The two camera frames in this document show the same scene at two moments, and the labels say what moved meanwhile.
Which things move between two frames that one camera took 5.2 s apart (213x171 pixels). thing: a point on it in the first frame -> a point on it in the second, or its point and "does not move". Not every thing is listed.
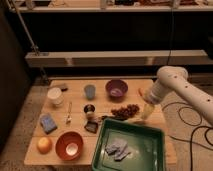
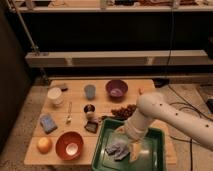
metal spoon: [69, 117] does not move
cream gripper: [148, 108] -> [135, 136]
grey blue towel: [118, 148] does not move
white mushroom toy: [92, 117] does not move
